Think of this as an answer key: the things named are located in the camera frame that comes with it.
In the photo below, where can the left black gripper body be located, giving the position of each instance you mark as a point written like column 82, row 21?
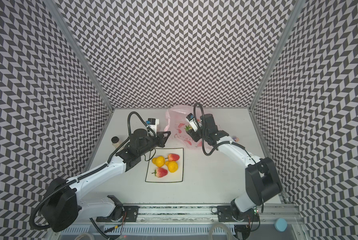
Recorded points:
column 153, row 142

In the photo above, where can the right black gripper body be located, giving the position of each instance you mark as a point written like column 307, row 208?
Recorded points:
column 195, row 135

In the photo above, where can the yellow fake pear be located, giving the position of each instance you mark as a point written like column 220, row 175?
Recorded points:
column 159, row 161
column 172, row 166

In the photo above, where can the pink plastic bag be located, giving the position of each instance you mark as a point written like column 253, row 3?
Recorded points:
column 176, row 122

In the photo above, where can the red fake wax apple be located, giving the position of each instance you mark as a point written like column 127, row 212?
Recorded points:
column 173, row 157

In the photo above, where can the fake strawberry with leaves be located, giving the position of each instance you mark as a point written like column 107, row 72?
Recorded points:
column 160, row 172

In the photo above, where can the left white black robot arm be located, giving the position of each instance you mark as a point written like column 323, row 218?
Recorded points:
column 62, row 204

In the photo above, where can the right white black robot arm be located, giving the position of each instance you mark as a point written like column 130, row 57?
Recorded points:
column 262, row 181

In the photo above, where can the small jar black lid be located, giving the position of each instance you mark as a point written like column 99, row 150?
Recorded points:
column 115, row 142

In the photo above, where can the white square plate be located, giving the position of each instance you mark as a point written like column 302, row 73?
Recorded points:
column 176, row 177

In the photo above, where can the teal round cap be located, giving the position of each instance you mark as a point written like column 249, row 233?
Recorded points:
column 281, row 224

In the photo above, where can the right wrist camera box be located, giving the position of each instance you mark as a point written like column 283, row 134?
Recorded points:
column 193, row 122

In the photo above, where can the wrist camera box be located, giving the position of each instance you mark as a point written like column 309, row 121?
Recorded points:
column 193, row 122
column 153, row 124

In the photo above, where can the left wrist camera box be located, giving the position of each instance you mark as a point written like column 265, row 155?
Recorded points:
column 153, row 124

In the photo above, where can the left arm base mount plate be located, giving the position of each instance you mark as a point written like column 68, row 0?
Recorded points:
column 124, row 214

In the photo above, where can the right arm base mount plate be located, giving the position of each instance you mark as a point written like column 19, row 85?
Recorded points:
column 227, row 214

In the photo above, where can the aluminium front rail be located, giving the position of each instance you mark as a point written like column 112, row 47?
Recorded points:
column 206, row 214

